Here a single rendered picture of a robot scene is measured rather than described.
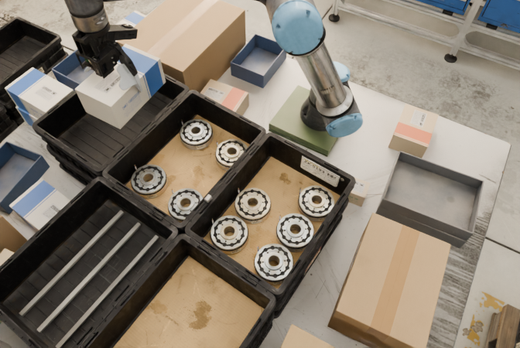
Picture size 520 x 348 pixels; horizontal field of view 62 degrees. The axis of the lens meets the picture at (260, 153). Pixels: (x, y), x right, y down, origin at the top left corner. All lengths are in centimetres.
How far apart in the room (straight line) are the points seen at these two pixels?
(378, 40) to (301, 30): 210
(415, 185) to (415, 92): 143
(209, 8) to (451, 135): 103
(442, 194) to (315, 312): 55
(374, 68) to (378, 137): 133
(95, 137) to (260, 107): 60
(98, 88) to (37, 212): 46
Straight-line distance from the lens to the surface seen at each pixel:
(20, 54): 247
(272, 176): 132
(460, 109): 285
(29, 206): 148
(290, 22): 104
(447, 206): 148
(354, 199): 143
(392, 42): 314
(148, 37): 168
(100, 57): 110
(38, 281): 131
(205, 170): 134
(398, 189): 146
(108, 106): 114
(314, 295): 132
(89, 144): 149
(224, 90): 162
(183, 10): 178
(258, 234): 123
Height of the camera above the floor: 195
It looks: 55 degrees down
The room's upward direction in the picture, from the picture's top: 1 degrees clockwise
